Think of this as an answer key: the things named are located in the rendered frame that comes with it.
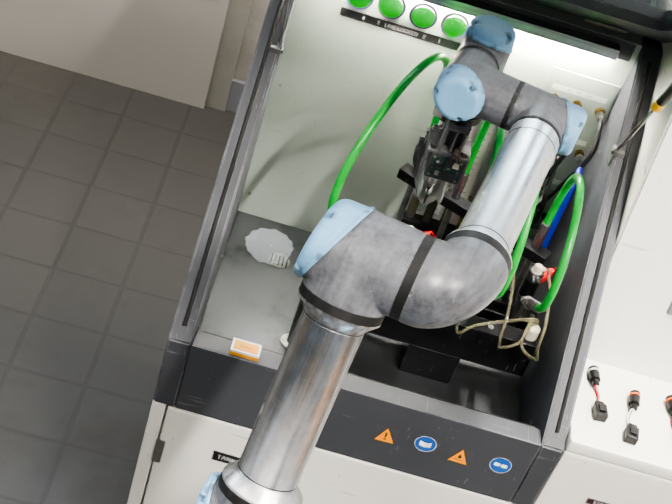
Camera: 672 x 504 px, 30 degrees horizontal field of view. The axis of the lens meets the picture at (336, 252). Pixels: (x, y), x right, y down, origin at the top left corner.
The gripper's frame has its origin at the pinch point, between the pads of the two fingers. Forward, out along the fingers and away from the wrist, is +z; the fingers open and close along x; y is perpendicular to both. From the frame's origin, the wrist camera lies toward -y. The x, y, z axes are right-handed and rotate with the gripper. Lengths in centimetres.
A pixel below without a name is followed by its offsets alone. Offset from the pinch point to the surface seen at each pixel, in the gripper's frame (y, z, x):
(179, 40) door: -184, 100, -69
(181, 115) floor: -177, 123, -62
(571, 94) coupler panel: -30.6, -9.5, 22.9
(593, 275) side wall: 0.5, 6.0, 32.5
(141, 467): 23, 61, -34
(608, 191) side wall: -10.8, -4.2, 31.5
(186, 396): 23, 39, -30
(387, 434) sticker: 23.3, 34.4, 5.7
